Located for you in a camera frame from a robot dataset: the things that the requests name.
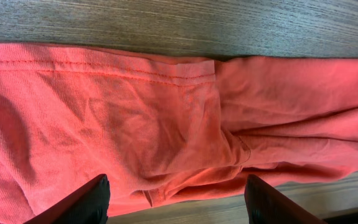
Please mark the red printed t-shirt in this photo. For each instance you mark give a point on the red printed t-shirt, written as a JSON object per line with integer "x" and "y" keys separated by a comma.
{"x": 166, "y": 129}

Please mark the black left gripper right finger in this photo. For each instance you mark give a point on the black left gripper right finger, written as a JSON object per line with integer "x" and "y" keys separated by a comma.
{"x": 266, "y": 205}

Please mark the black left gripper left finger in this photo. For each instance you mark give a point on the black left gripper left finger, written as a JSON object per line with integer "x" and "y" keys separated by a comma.
{"x": 86, "y": 205}

